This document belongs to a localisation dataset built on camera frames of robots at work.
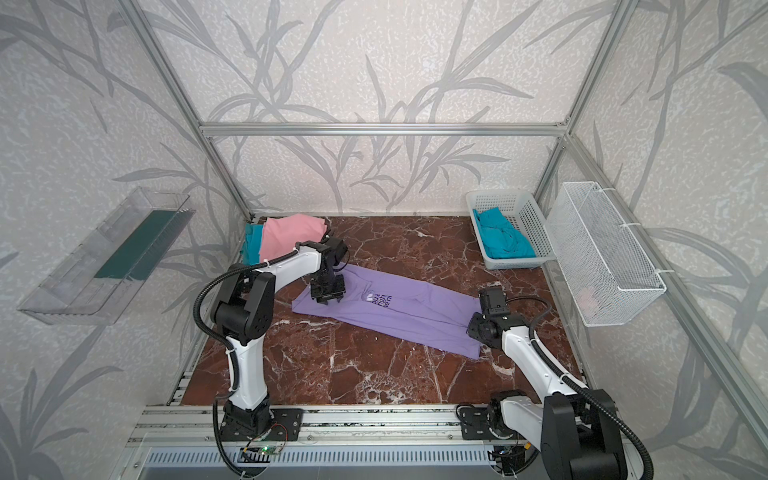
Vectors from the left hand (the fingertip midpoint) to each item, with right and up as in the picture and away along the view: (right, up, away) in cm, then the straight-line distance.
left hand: (342, 291), depth 97 cm
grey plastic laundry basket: (+67, +29, +20) cm, 76 cm away
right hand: (+42, -8, -8) cm, 44 cm away
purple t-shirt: (+19, -5, -3) cm, 20 cm away
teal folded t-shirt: (-33, +15, +8) cm, 38 cm away
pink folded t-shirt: (-25, +18, +11) cm, 33 cm away
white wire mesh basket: (+62, +10, -36) cm, 73 cm away
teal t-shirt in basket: (+55, +18, +11) cm, 59 cm away
